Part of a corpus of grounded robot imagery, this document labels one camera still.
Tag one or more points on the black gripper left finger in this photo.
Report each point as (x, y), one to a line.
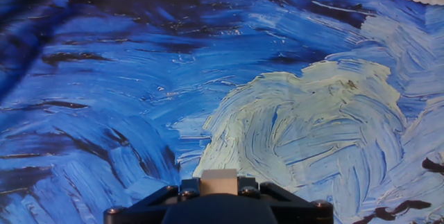
(145, 206)

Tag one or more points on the painted wheat field cloth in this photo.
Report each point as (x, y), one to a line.
(138, 78)

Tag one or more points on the small wooden block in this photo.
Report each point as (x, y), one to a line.
(219, 182)

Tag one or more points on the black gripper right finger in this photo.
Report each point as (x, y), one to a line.
(295, 210)

